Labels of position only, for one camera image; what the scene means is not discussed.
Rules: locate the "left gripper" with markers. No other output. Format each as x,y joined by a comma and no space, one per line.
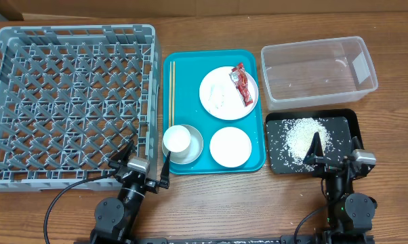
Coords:
152,184

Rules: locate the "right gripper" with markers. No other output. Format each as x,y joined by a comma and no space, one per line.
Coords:
313,156

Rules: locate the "white cup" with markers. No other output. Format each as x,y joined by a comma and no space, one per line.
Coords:
176,140

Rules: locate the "white tissue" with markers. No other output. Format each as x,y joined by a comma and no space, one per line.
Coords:
217,96

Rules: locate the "wooden chopstick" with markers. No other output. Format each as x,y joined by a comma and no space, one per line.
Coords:
170,94
173,93

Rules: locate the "red ketchup sachet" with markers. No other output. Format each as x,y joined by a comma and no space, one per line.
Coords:
239,77

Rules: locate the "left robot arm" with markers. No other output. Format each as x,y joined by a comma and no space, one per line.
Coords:
115,216

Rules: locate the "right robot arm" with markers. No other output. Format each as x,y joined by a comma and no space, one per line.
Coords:
349,213

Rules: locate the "black food waste tray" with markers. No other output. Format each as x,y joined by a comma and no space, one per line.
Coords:
342,124

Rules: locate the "clear plastic waste bin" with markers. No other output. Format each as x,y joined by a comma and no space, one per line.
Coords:
317,72

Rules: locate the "pile of white rice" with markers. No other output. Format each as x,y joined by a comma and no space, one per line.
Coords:
299,134

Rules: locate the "grey shallow bowl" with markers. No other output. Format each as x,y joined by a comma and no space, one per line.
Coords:
196,148

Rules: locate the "small white plate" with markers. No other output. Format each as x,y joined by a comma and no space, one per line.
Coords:
230,147

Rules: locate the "large white plate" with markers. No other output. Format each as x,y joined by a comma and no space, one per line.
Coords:
233,107

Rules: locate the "grey plastic dish rack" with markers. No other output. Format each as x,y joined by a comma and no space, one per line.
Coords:
70,98

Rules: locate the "teal serving tray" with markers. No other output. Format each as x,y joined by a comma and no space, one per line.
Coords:
191,68

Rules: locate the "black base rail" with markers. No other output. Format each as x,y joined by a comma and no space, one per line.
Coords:
284,239

